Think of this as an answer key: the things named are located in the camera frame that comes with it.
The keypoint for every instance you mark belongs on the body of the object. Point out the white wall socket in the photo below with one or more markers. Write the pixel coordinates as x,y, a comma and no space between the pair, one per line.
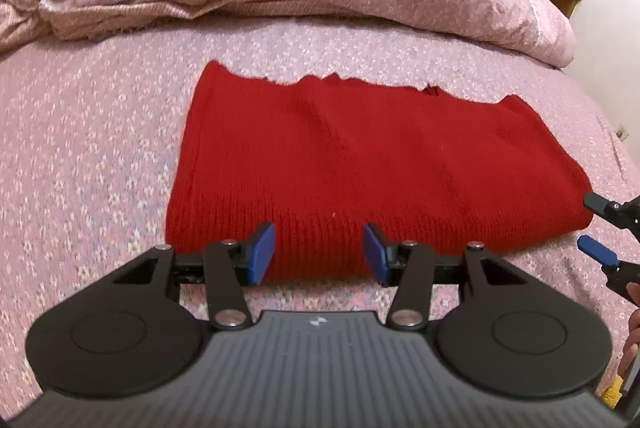
622,132

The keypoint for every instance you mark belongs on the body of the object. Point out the person's right hand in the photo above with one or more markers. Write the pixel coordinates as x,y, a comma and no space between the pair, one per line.
632,338

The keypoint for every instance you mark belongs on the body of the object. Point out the yellow object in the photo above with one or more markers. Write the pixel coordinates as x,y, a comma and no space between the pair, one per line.
614,399

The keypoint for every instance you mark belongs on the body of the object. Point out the pink floral bed sheet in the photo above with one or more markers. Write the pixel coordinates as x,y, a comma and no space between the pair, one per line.
90,158

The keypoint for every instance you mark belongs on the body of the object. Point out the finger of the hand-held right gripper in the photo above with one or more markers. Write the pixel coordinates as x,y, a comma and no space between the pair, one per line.
595,249
612,210

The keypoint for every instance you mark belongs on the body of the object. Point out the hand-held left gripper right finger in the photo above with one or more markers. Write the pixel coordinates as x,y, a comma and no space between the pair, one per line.
375,253

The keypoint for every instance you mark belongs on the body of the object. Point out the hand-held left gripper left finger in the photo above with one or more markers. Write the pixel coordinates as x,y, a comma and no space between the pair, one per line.
262,253

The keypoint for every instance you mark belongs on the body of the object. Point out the red knit sweater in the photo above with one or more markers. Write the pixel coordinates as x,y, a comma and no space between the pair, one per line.
375,158

